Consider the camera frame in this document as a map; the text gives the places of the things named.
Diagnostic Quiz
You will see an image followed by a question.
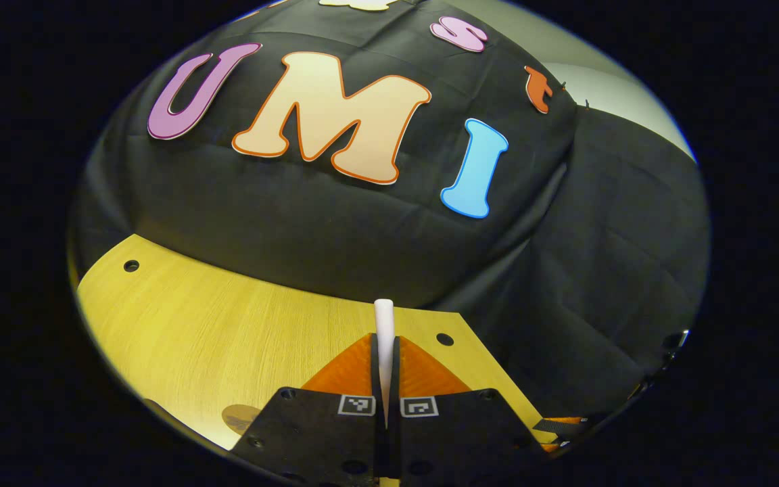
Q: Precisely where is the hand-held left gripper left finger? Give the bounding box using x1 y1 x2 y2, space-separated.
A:
229 332 389 484

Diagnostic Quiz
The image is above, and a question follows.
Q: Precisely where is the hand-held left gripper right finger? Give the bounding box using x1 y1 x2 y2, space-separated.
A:
388 335 549 484

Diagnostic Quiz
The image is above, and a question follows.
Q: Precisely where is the round cork coaster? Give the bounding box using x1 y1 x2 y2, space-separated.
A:
221 404 263 435

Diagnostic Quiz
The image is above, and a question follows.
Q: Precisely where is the black backdrop cloth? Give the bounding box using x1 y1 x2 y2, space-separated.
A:
68 0 711 434

